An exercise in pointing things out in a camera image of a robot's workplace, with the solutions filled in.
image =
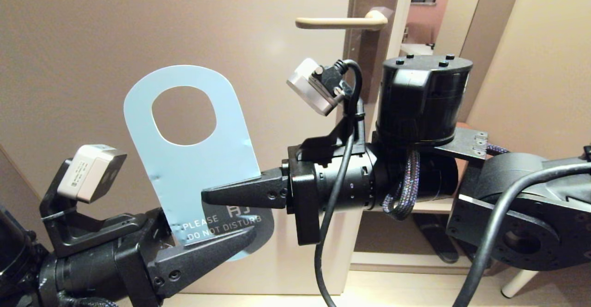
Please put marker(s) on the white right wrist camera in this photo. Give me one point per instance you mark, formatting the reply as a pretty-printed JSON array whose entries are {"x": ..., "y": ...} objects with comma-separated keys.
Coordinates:
[{"x": 309, "y": 85}]

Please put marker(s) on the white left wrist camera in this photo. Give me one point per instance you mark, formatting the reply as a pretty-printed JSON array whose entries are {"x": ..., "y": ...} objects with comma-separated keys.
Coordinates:
[{"x": 87, "y": 173}]

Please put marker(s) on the white round table leg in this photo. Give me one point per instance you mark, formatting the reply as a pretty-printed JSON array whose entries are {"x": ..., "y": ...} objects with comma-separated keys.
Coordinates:
[{"x": 519, "y": 285}]

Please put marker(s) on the blue do-not-disturb door hanger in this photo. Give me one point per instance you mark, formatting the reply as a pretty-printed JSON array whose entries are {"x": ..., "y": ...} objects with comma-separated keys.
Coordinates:
[{"x": 194, "y": 168}]

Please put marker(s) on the wall mirror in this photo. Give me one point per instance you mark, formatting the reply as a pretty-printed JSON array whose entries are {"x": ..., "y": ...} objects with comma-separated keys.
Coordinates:
[{"x": 425, "y": 16}]

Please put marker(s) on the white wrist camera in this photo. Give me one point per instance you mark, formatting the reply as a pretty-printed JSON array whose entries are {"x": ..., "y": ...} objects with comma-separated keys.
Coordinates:
[
  {"x": 87, "y": 173},
  {"x": 309, "y": 85}
]

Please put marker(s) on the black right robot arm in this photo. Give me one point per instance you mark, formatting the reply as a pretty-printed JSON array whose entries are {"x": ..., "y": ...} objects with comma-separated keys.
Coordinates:
[{"x": 420, "y": 99}]

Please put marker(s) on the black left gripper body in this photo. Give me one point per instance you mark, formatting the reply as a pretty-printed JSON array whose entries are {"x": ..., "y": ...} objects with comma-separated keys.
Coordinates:
[{"x": 92, "y": 270}]

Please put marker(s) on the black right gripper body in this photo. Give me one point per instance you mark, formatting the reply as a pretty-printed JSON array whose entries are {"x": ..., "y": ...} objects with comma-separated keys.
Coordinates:
[{"x": 304, "y": 182}]

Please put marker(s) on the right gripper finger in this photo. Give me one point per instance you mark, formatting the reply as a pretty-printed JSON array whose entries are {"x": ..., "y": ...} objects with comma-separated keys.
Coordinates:
[{"x": 254, "y": 191}]

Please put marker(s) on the beige room door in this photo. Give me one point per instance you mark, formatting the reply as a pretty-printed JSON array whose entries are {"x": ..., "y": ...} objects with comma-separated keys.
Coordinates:
[{"x": 69, "y": 44}]

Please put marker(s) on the dark slipper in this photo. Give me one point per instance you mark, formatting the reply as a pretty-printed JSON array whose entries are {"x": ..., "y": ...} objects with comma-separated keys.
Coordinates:
[{"x": 436, "y": 242}]

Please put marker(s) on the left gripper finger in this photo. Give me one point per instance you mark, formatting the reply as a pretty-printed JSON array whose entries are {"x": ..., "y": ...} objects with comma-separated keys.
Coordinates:
[
  {"x": 194, "y": 265},
  {"x": 161, "y": 235}
]

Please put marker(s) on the beige bench shelf unit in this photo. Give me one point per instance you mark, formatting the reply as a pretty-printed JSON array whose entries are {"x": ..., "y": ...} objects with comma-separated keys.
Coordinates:
[{"x": 392, "y": 263}]

